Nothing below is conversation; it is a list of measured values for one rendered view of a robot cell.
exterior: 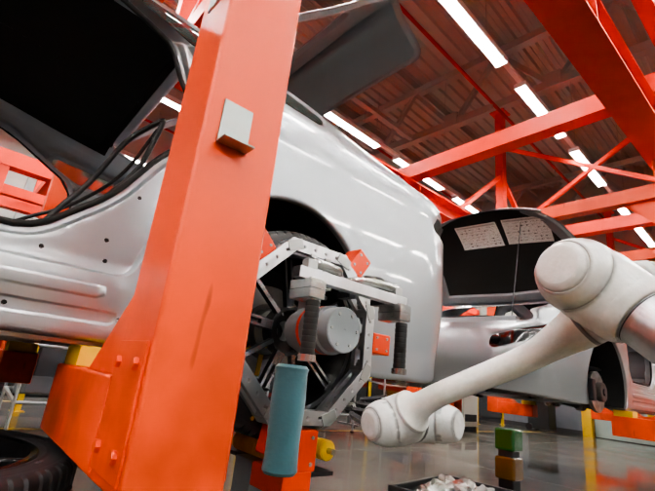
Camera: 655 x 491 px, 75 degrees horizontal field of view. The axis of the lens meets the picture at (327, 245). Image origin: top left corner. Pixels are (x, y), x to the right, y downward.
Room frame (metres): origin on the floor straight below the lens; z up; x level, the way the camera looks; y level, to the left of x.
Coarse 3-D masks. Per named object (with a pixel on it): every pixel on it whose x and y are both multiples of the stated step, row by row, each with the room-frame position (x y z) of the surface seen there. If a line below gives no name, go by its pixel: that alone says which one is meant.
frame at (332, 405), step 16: (288, 240) 1.24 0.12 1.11; (272, 256) 1.20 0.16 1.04; (288, 256) 1.23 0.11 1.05; (304, 256) 1.32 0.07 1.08; (320, 256) 1.31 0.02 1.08; (336, 256) 1.36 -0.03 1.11; (352, 272) 1.40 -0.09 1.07; (352, 304) 1.48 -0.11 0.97; (368, 304) 1.46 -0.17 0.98; (368, 320) 1.46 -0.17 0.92; (368, 336) 1.48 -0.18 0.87; (352, 352) 1.50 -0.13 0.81; (368, 352) 1.47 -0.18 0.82; (352, 368) 1.49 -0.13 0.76; (368, 368) 1.47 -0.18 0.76; (256, 384) 1.21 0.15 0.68; (352, 384) 1.43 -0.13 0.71; (256, 400) 1.21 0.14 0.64; (336, 400) 1.39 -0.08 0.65; (256, 416) 1.26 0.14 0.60; (304, 416) 1.32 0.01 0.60; (320, 416) 1.36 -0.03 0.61; (336, 416) 1.40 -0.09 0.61
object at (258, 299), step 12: (276, 288) 1.52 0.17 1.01; (264, 300) 1.50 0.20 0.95; (276, 300) 1.53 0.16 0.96; (252, 312) 1.47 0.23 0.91; (264, 312) 1.45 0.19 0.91; (252, 336) 1.44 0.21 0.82; (264, 348) 1.46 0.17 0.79; (252, 360) 1.49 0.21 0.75; (264, 360) 1.52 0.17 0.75; (252, 372) 1.49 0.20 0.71
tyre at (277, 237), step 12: (276, 240) 1.30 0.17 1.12; (312, 240) 1.39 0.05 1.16; (348, 360) 1.54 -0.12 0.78; (240, 396) 1.27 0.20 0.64; (240, 408) 1.28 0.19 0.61; (312, 408) 1.45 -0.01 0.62; (240, 420) 1.28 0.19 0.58; (252, 420) 1.31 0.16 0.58; (240, 432) 1.33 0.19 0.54; (252, 432) 1.31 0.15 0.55
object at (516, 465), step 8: (496, 456) 0.89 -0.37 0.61; (504, 456) 0.88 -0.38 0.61; (496, 464) 0.89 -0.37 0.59; (504, 464) 0.87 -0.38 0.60; (512, 464) 0.86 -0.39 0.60; (520, 464) 0.88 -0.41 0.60; (496, 472) 0.89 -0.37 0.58; (504, 472) 0.87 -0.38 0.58; (512, 472) 0.86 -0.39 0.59; (520, 472) 0.87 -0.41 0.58; (512, 480) 0.86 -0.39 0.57; (520, 480) 0.88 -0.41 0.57
